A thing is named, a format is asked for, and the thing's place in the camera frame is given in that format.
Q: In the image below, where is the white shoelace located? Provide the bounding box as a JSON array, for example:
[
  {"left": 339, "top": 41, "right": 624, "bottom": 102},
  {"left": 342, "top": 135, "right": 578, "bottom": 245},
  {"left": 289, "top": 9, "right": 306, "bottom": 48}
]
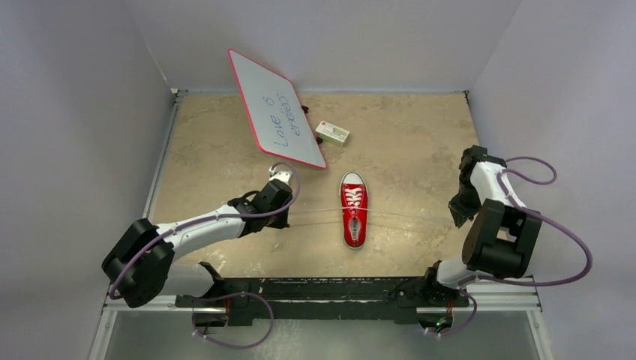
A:
[{"left": 290, "top": 206, "right": 454, "bottom": 226}]

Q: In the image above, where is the red canvas sneaker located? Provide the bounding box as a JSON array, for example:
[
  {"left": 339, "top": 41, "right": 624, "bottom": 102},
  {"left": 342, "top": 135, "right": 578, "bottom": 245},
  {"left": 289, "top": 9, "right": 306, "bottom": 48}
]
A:
[{"left": 340, "top": 172, "right": 369, "bottom": 249}]

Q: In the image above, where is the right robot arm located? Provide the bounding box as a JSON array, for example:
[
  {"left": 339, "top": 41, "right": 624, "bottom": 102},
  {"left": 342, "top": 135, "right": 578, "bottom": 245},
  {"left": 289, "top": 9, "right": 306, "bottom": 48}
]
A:
[{"left": 421, "top": 145, "right": 542, "bottom": 305}]

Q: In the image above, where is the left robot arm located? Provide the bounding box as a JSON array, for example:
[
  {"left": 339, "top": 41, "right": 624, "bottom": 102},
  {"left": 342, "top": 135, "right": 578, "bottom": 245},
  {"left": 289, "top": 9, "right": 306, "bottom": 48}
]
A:
[{"left": 101, "top": 175, "right": 296, "bottom": 308}]

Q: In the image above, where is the pink framed whiteboard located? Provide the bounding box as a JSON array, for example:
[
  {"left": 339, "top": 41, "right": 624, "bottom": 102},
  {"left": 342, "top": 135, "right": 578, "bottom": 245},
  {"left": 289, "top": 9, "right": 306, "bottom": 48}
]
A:
[{"left": 227, "top": 49, "right": 327, "bottom": 170}]

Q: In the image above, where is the small white green box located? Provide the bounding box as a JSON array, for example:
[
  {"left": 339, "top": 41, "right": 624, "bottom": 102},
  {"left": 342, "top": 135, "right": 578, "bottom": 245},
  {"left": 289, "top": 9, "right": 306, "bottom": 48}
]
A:
[{"left": 315, "top": 121, "right": 350, "bottom": 147}]

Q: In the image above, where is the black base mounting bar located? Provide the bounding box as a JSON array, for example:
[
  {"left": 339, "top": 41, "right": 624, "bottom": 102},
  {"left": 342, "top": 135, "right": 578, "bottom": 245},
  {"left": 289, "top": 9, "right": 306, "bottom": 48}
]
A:
[{"left": 175, "top": 276, "right": 469, "bottom": 327}]

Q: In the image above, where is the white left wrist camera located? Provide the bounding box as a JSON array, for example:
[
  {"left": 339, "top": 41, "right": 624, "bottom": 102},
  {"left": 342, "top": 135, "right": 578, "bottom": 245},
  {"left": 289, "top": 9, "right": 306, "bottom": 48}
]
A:
[{"left": 268, "top": 166, "right": 293, "bottom": 186}]

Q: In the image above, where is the aluminium rail frame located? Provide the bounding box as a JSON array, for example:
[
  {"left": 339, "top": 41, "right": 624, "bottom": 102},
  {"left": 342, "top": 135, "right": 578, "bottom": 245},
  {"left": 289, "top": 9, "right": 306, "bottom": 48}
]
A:
[{"left": 91, "top": 93, "right": 549, "bottom": 359}]

